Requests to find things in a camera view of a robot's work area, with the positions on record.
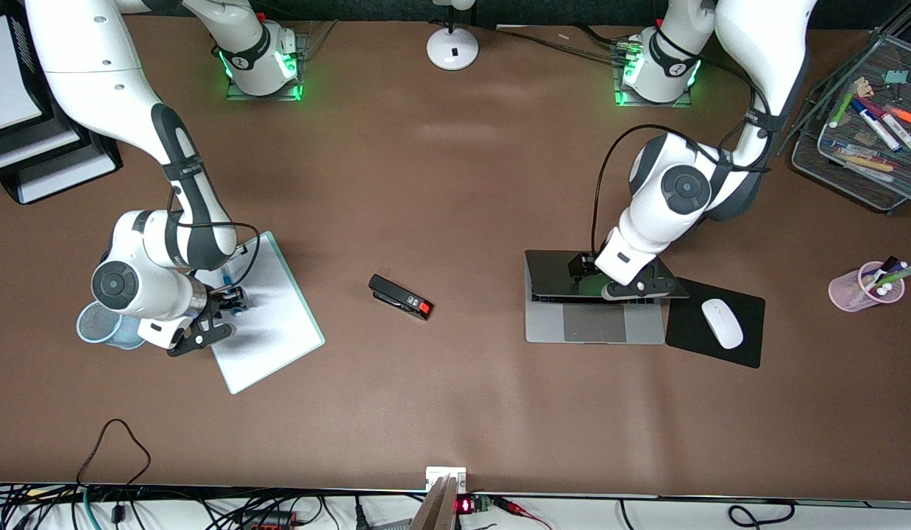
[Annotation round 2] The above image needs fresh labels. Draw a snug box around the blue marker white cap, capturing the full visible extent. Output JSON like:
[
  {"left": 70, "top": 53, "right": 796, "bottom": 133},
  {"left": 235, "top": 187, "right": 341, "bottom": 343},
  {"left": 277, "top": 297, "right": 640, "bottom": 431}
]
[{"left": 221, "top": 269, "right": 244, "bottom": 317}]

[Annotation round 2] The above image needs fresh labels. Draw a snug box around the silver laptop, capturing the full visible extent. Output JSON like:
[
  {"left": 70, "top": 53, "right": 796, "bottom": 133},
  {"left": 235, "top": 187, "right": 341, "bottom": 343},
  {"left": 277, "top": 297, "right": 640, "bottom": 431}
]
[{"left": 524, "top": 250, "right": 690, "bottom": 345}]

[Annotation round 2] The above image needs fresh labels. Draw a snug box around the white marker blue print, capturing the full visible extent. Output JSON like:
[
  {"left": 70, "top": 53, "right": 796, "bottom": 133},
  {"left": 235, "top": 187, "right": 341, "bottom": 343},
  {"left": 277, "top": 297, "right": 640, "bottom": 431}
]
[{"left": 827, "top": 138, "right": 879, "bottom": 157}]

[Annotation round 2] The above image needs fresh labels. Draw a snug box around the green tray marker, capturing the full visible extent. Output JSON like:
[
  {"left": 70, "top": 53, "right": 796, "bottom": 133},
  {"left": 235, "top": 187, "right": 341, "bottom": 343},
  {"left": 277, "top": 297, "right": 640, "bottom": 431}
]
[{"left": 829, "top": 88, "right": 866, "bottom": 129}]

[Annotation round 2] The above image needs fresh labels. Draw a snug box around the black marker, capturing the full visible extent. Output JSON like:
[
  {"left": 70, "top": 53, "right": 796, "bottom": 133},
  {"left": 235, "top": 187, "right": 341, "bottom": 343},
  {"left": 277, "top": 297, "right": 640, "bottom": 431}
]
[{"left": 865, "top": 255, "right": 900, "bottom": 284}]

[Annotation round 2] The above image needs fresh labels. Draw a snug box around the yellow marker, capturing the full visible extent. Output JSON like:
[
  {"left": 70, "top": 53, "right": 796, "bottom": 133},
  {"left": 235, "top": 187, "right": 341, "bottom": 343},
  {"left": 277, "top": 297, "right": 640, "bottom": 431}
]
[{"left": 838, "top": 151, "right": 898, "bottom": 174}]

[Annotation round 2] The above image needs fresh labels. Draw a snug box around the green marker in cup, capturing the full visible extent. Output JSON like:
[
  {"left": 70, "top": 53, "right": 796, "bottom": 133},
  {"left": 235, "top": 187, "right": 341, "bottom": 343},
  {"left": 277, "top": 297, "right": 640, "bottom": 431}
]
[{"left": 870, "top": 265, "right": 911, "bottom": 289}]

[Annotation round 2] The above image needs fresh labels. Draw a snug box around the blue white tray marker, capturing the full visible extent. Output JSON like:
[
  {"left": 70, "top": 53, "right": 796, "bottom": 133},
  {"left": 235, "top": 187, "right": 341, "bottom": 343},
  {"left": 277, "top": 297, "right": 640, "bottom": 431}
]
[{"left": 850, "top": 98, "right": 903, "bottom": 153}]

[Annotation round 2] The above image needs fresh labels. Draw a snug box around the red white marker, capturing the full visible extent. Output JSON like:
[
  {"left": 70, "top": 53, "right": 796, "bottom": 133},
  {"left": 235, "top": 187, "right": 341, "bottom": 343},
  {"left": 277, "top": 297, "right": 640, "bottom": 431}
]
[{"left": 877, "top": 110, "right": 911, "bottom": 166}]

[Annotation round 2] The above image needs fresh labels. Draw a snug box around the white clipboard paper sheet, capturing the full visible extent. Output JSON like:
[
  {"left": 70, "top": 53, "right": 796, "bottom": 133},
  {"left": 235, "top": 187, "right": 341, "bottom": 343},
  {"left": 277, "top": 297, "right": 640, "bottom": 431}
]
[{"left": 198, "top": 239, "right": 320, "bottom": 392}]

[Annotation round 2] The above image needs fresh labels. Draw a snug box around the mint green clipboard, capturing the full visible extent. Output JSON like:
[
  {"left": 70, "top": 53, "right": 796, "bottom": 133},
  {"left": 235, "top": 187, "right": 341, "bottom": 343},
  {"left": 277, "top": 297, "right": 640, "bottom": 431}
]
[{"left": 194, "top": 230, "right": 326, "bottom": 395}]

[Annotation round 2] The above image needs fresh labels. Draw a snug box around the black mouse pad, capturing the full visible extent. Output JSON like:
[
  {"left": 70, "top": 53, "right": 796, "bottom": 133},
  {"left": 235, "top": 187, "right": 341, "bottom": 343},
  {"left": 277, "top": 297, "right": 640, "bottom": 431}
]
[{"left": 664, "top": 277, "right": 766, "bottom": 370}]

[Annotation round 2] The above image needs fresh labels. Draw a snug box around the light blue mesh cup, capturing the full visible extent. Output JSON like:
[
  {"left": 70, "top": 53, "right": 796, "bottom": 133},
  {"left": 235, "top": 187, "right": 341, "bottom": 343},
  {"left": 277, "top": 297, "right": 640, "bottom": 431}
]
[{"left": 76, "top": 300, "right": 149, "bottom": 351}]

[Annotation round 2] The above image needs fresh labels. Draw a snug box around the white computer mouse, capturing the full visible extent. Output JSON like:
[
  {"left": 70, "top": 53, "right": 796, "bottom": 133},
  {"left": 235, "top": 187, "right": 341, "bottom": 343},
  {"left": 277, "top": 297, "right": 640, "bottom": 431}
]
[{"left": 701, "top": 298, "right": 745, "bottom": 350}]

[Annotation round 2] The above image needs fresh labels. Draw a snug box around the black stapler red tip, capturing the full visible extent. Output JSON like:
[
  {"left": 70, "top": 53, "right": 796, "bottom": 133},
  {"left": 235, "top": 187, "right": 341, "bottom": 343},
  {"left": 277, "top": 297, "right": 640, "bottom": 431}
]
[{"left": 368, "top": 274, "right": 434, "bottom": 322}]

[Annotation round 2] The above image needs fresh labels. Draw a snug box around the red black connector block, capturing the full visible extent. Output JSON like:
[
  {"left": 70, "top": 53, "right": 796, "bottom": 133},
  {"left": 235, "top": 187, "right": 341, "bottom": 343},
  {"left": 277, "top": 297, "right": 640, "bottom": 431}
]
[{"left": 238, "top": 512, "right": 313, "bottom": 530}]

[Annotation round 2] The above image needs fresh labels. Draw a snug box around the black stacked paper tray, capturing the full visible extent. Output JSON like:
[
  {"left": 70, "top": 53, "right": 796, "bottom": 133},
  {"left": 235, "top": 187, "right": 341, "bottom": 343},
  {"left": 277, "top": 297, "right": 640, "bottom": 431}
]
[{"left": 0, "top": 15, "right": 124, "bottom": 205}]

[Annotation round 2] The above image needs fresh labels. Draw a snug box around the white round stand base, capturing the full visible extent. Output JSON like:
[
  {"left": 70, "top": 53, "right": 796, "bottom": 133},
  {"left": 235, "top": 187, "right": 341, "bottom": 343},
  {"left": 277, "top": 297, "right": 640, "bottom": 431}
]
[{"left": 426, "top": 0, "right": 480, "bottom": 71}]

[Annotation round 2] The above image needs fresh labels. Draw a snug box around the small white box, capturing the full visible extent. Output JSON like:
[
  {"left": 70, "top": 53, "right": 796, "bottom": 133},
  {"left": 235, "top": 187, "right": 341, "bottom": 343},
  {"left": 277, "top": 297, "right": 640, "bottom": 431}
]
[{"left": 425, "top": 467, "right": 467, "bottom": 492}]

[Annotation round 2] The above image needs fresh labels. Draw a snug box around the pink mesh pen cup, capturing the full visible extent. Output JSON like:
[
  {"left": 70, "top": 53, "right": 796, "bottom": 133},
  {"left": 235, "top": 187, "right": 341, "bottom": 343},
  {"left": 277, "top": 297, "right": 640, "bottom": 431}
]
[{"left": 828, "top": 261, "right": 906, "bottom": 313}]

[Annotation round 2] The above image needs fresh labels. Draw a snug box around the black mesh desk tray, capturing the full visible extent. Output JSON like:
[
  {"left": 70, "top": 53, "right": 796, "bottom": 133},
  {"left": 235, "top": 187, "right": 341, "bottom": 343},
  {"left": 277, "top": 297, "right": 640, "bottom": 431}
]
[{"left": 778, "top": 28, "right": 911, "bottom": 216}]

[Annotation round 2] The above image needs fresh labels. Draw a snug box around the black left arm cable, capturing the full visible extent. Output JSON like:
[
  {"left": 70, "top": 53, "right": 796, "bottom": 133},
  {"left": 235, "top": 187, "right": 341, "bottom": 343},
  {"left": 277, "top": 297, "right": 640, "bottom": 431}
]
[{"left": 592, "top": 52, "right": 779, "bottom": 255}]

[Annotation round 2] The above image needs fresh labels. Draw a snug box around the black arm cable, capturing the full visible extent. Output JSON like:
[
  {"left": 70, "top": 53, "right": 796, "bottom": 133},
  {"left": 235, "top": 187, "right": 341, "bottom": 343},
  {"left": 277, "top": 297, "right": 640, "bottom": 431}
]
[
  {"left": 169, "top": 184, "right": 261, "bottom": 292},
  {"left": 592, "top": 52, "right": 779, "bottom": 255}
]

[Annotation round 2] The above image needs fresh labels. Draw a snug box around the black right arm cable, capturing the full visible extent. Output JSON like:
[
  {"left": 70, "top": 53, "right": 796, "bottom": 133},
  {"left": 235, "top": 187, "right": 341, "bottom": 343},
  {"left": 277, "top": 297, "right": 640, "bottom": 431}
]
[{"left": 169, "top": 184, "right": 261, "bottom": 292}]

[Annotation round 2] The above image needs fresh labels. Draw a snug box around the black looped cable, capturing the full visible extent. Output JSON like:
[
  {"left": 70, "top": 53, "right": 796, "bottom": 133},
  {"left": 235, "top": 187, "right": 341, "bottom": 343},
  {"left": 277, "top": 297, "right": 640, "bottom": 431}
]
[{"left": 76, "top": 418, "right": 152, "bottom": 488}]

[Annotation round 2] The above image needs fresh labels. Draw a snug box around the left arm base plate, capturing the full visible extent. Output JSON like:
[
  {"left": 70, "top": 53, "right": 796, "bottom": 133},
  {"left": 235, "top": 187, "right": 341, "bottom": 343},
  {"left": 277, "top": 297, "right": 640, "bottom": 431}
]
[{"left": 614, "top": 40, "right": 695, "bottom": 109}]

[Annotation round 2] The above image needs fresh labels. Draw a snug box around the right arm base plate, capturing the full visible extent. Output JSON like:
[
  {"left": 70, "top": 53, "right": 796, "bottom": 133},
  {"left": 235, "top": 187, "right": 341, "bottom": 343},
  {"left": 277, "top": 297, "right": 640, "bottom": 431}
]
[{"left": 226, "top": 31, "right": 309, "bottom": 102}]

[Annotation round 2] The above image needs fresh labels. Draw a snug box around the black base power cable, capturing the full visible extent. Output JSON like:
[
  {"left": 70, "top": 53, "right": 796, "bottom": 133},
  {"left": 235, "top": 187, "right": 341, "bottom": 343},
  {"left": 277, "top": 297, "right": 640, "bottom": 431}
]
[{"left": 492, "top": 26, "right": 640, "bottom": 63}]

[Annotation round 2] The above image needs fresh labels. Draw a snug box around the red wire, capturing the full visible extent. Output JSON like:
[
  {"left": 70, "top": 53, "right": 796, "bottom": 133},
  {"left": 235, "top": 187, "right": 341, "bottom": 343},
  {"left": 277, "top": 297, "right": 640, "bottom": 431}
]
[{"left": 491, "top": 496, "right": 553, "bottom": 530}]

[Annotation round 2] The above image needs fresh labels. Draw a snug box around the wooden post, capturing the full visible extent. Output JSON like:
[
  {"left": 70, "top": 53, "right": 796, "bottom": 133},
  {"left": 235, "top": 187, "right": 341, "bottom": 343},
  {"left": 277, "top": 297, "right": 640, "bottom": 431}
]
[{"left": 410, "top": 475, "right": 460, "bottom": 530}]

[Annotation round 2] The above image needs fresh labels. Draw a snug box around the black coiled cable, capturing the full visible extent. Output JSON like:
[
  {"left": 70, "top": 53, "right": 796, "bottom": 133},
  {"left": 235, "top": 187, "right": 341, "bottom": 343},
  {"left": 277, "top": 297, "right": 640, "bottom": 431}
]
[{"left": 726, "top": 501, "right": 796, "bottom": 529}]

